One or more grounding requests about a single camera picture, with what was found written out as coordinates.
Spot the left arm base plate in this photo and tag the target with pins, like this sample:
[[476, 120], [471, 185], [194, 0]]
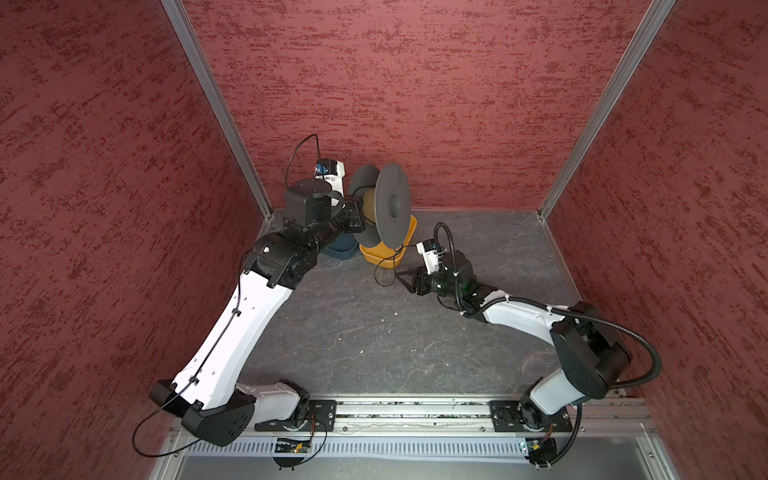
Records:
[[321, 413]]

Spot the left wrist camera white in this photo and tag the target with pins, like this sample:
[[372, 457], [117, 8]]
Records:
[[332, 172]]

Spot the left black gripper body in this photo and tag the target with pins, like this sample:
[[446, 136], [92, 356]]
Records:
[[346, 219]]

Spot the white vented cable duct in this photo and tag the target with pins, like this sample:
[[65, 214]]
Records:
[[483, 449]]

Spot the yellow plastic bin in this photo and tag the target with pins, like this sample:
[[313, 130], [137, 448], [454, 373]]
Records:
[[387, 258]]

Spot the teal plastic bin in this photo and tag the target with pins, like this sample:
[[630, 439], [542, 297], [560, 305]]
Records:
[[345, 247]]

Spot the aluminium front rail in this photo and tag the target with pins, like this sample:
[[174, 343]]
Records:
[[469, 416]]

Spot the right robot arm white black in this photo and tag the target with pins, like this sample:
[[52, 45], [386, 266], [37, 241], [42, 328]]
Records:
[[591, 355]]

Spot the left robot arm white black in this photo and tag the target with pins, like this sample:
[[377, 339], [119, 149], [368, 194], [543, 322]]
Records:
[[206, 394]]

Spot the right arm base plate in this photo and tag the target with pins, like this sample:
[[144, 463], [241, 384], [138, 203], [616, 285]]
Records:
[[504, 416]]

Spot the grey cable spool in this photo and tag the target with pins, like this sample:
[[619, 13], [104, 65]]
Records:
[[386, 205]]

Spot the left aluminium corner post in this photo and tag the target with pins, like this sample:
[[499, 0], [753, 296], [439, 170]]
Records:
[[184, 30]]

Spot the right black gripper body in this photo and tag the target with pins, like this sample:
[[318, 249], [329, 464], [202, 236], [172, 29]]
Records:
[[438, 283]]

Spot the aluminium corner post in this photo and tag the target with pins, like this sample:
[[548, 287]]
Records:
[[636, 49], [184, 30]]

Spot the right aluminium corner post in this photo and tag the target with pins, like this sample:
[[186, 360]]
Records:
[[636, 49]]

